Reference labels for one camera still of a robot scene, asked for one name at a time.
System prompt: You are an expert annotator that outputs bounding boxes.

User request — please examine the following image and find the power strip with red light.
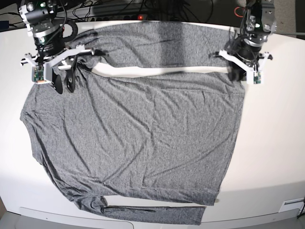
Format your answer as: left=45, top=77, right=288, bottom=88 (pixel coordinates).
left=57, top=7, right=182, bottom=23

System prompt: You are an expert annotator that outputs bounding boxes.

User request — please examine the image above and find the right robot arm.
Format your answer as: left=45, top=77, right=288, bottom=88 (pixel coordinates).
left=19, top=0, right=94, bottom=94

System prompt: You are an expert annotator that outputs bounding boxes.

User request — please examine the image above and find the grey long-sleeve T-shirt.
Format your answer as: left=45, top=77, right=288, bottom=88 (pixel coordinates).
left=20, top=22, right=245, bottom=225

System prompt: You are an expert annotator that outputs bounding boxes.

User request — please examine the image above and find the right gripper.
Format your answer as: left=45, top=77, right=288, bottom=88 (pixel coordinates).
left=34, top=33, right=91, bottom=94

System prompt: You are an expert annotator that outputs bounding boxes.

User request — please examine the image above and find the white label sticker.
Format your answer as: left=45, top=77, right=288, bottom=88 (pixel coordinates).
left=278, top=198, right=305, bottom=213

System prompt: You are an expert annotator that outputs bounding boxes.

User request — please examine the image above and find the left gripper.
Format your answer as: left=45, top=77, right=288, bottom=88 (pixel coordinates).
left=228, top=35, right=268, bottom=81

